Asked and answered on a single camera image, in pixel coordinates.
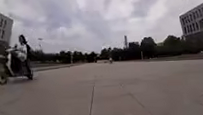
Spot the person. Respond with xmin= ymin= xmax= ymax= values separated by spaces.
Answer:
xmin=108 ymin=56 xmax=114 ymax=64
xmin=13 ymin=33 xmax=34 ymax=79

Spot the distant tower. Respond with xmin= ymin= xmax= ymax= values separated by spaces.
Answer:
xmin=123 ymin=34 xmax=129 ymax=49

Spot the grey stone slab plaza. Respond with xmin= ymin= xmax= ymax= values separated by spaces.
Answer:
xmin=0 ymin=56 xmax=203 ymax=115

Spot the row of dark trees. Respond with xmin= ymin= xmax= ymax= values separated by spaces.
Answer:
xmin=28 ymin=33 xmax=203 ymax=67

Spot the street lamp pole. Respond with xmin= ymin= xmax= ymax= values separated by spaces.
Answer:
xmin=36 ymin=36 xmax=45 ymax=54

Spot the white motor scooter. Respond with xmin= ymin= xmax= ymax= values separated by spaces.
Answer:
xmin=0 ymin=45 xmax=35 ymax=86

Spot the pale grid-windowed building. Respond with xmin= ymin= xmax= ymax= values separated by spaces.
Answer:
xmin=178 ymin=0 xmax=203 ymax=43

